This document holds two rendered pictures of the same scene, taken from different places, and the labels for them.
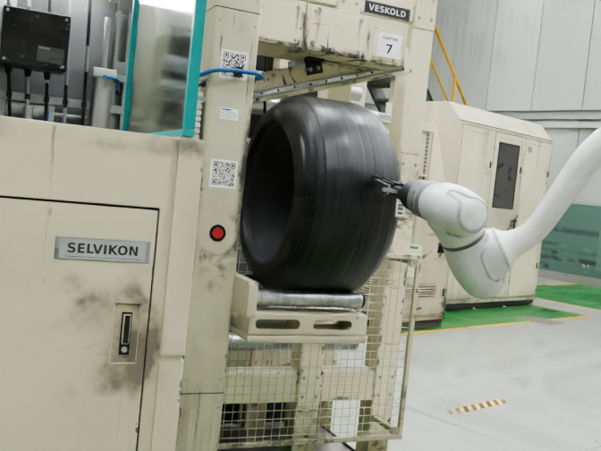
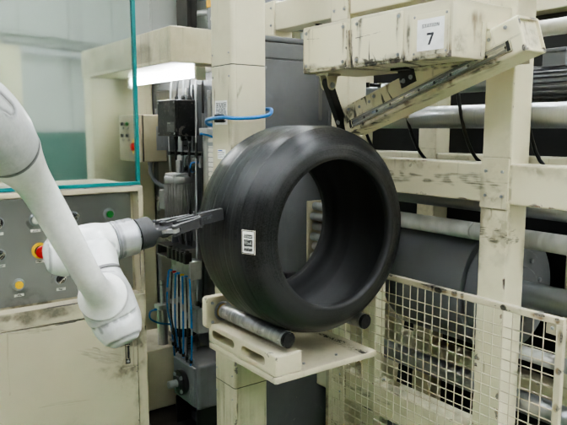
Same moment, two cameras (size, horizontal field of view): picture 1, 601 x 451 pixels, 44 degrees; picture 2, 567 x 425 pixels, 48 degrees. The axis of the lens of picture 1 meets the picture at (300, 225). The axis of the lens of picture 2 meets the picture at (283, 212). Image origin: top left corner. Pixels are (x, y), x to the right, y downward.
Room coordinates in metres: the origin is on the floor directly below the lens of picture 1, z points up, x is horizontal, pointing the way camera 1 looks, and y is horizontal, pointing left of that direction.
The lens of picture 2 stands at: (1.78, -1.78, 1.46)
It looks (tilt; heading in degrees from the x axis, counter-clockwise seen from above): 8 degrees down; 79
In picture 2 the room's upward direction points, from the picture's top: straight up
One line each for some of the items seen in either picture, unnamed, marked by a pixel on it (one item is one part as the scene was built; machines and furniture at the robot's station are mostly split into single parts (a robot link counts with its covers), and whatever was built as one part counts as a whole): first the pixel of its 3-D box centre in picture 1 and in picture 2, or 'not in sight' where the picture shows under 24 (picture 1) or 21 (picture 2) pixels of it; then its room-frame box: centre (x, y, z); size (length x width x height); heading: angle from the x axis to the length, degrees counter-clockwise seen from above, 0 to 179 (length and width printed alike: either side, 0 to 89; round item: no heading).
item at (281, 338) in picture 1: (283, 324); (290, 347); (2.17, 0.02, 0.80); 0.37 x 0.36 x 0.02; 24
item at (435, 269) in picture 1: (399, 259); not in sight; (6.96, -0.96, 0.62); 0.91 x 0.58 x 1.25; 133
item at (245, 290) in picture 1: (229, 287); (258, 302); (2.10, 0.18, 0.90); 0.40 x 0.03 x 0.10; 24
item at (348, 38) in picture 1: (310, 35); (396, 44); (2.50, 0.03, 1.71); 0.61 x 0.25 x 0.15; 114
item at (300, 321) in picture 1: (303, 321); (252, 345); (2.05, -0.04, 0.84); 0.36 x 0.09 x 0.06; 114
